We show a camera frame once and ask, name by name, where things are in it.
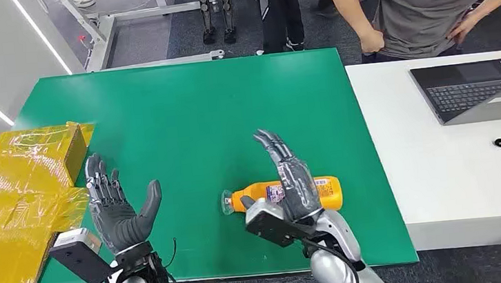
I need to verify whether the white metal stand frame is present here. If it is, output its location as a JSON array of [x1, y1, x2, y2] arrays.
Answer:
[[37, 0, 228, 79]]

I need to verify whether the orange juice bottle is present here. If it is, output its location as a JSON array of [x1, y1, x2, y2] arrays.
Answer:
[[219, 174, 345, 222]]

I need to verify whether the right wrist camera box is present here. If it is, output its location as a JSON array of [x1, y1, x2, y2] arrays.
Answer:
[[242, 193, 319, 252]]

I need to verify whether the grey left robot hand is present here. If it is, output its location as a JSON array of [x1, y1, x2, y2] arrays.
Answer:
[[83, 147, 169, 258]]

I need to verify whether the person in grey shirt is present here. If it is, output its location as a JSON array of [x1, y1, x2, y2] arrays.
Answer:
[[328, 0, 501, 68]]

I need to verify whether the black humanoid robot leg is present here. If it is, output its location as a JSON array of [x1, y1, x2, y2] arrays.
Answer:
[[217, 0, 240, 46], [197, 0, 219, 46]]

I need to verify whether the green table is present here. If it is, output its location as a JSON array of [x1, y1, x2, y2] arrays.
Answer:
[[8, 41, 420, 283]]

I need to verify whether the yellow taped cardboard box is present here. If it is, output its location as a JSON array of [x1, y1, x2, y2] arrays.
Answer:
[[0, 119, 110, 283]]

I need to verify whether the dark grey laptop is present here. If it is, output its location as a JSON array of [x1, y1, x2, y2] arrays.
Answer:
[[409, 58, 501, 129]]

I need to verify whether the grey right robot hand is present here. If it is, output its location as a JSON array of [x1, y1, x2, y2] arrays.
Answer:
[[233, 124, 326, 231]]

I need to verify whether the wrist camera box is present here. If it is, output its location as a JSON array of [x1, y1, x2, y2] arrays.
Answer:
[[242, 193, 319, 252], [46, 225, 115, 283]]

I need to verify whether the person in black trousers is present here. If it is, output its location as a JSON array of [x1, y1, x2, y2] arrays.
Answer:
[[258, 0, 312, 55]]

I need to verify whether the white desk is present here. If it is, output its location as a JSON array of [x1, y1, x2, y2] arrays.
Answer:
[[344, 50, 501, 260]]

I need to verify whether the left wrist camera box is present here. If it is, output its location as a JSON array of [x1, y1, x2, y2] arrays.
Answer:
[[46, 225, 115, 283]]

